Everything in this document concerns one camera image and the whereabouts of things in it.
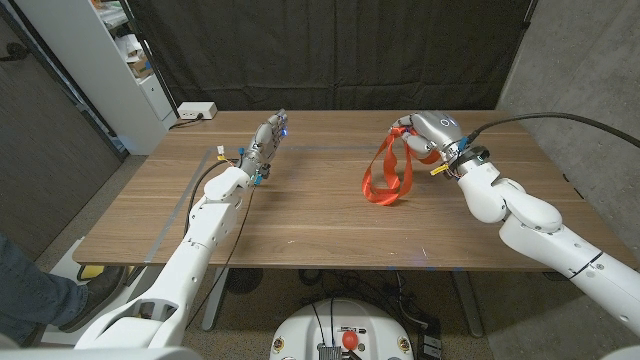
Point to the black backdrop stand pole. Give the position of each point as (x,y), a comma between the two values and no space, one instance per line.
(152,60)

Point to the white floor platform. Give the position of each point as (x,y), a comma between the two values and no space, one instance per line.
(65,262)

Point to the dark brown shoe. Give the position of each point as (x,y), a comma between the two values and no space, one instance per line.
(97,295)

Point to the orange satin ribbon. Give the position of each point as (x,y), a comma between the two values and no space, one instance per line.
(389,170)

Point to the white shelf cabinet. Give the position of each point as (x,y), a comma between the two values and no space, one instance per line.
(100,70)

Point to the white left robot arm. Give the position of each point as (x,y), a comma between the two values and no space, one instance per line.
(207,235)

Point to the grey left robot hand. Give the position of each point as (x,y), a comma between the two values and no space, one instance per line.
(265,145)

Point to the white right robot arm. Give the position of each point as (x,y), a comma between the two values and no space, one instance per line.
(540,235)

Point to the black fabric backdrop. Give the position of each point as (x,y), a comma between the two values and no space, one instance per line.
(330,55)

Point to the grey metal table leg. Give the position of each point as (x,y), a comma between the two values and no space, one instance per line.
(469,305)
(216,300)

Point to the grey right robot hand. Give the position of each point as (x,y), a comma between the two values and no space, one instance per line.
(440,132)

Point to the yellow floor object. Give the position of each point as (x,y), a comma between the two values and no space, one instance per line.
(91,272)

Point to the person leg in jeans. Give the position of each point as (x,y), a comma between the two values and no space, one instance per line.
(30,295)

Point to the red emergency stop button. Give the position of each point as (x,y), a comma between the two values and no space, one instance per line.
(350,340)

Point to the cardboard box with blue tape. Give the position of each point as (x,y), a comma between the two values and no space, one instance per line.
(140,67)

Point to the white power strip box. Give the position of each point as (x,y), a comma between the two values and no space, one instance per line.
(196,110)

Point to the black floor power strip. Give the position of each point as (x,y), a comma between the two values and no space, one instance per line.
(430,345)

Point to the round black floor object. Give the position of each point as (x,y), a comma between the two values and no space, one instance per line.
(244,280)

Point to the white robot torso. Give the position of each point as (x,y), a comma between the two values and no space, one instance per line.
(310,330)

